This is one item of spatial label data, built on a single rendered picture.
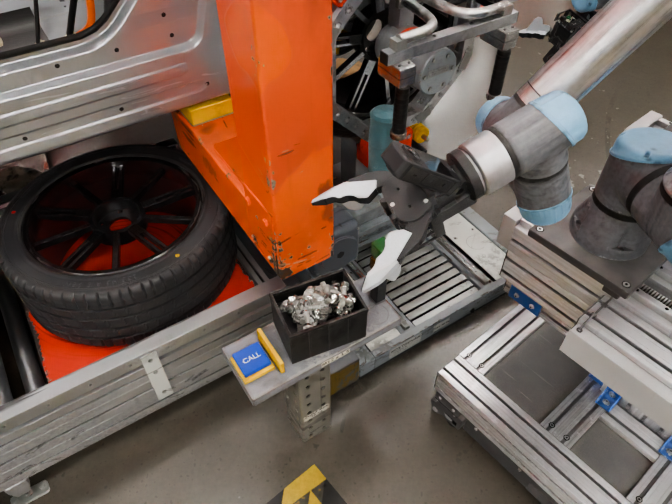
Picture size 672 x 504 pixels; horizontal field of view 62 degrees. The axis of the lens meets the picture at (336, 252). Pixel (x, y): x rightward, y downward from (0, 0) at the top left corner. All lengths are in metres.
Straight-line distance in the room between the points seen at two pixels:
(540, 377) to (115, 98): 1.38
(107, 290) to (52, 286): 0.15
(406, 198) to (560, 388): 1.11
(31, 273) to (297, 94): 0.89
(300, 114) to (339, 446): 1.02
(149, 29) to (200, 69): 0.16
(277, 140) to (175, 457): 1.04
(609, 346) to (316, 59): 0.77
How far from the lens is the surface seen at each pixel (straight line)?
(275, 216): 1.28
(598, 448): 1.68
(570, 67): 0.89
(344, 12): 1.51
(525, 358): 1.76
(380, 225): 2.10
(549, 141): 0.75
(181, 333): 1.55
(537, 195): 0.82
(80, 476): 1.88
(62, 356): 1.77
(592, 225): 1.18
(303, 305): 1.33
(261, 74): 1.07
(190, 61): 1.61
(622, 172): 1.10
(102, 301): 1.56
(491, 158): 0.73
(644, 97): 3.49
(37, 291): 1.63
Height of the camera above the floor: 1.62
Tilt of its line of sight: 47 degrees down
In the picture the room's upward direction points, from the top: straight up
